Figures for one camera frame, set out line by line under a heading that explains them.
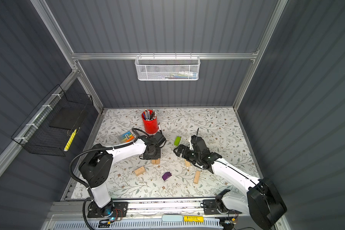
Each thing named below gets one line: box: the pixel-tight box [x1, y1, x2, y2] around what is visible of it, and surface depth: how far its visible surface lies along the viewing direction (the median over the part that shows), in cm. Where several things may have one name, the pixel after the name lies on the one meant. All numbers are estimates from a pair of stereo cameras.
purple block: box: [161, 171, 173, 181], surface depth 86 cm
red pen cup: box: [141, 109, 159, 135], surface depth 101 cm
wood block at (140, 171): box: [134, 166, 146, 177], surface depth 86 cm
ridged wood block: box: [184, 159, 192, 168], surface depth 91 cm
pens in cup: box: [141, 107, 157, 121], surface depth 101 cm
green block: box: [173, 136, 182, 147], surface depth 101 cm
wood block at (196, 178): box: [193, 170, 201, 184], surface depth 86 cm
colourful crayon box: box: [119, 129, 136, 144], surface depth 104 cm
